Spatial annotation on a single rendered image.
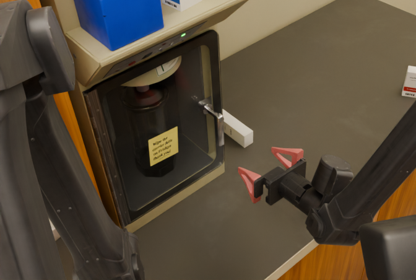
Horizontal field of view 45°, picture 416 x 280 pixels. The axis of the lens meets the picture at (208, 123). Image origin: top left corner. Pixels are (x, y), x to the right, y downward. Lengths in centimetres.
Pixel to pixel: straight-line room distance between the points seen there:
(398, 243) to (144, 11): 60
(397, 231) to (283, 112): 127
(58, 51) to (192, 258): 84
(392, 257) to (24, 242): 23
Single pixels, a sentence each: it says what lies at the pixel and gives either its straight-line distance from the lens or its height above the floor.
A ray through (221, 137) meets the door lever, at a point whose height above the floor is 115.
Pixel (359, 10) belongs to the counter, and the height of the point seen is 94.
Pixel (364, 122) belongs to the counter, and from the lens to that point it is 151.
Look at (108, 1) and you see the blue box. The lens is 74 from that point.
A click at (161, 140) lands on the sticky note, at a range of 109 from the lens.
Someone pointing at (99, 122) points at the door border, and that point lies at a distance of 97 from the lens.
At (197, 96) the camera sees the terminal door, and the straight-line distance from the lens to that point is 109.
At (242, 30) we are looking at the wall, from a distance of 179.
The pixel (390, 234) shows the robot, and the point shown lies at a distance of 26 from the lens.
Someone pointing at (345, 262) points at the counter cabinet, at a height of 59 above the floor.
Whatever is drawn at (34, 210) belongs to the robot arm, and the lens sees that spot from 37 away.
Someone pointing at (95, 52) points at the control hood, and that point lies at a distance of 79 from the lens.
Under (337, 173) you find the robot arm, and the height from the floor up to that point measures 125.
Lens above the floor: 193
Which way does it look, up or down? 42 degrees down
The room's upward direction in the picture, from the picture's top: 4 degrees counter-clockwise
